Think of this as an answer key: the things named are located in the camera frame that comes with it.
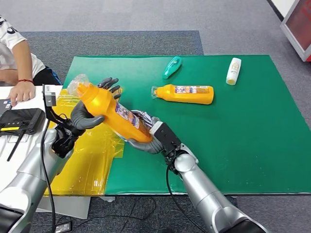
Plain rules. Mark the person's left hand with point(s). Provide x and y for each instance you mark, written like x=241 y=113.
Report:
x=22 y=93

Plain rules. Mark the yellow plastic sheet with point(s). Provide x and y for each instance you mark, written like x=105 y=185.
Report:
x=90 y=167

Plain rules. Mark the green table mat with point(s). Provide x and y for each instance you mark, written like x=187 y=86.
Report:
x=243 y=135

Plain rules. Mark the black power adapter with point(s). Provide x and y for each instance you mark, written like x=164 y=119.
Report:
x=63 y=227

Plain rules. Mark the person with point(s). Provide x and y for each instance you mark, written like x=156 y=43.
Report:
x=10 y=51

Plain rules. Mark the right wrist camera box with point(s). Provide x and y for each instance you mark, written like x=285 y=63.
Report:
x=167 y=138

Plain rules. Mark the cream white bottle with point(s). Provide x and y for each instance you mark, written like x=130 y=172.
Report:
x=233 y=70

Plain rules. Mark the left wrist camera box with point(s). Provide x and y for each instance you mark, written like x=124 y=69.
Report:
x=50 y=96

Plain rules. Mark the person's left forearm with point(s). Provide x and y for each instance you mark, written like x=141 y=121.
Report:
x=23 y=61

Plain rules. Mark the dark tablet device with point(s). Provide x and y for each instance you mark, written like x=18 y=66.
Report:
x=4 y=107

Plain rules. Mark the teal plastic bottle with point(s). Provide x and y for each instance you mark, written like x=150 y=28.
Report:
x=171 y=67

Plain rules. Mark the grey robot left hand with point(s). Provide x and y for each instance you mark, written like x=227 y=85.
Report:
x=81 y=117

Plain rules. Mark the black controller with antenna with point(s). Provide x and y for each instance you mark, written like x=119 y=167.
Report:
x=22 y=121

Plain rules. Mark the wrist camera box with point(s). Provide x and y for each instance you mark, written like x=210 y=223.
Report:
x=50 y=96
x=167 y=138

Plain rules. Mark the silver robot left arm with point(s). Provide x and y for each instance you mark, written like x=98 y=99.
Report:
x=29 y=180

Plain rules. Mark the grey table foot plate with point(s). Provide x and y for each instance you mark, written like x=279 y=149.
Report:
x=72 y=208

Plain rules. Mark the orange detergent bottle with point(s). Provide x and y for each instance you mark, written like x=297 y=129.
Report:
x=112 y=111
x=184 y=96

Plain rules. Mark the white framed red cabinet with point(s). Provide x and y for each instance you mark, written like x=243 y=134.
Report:
x=299 y=29

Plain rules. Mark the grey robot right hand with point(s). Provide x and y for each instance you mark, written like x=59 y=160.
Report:
x=148 y=147

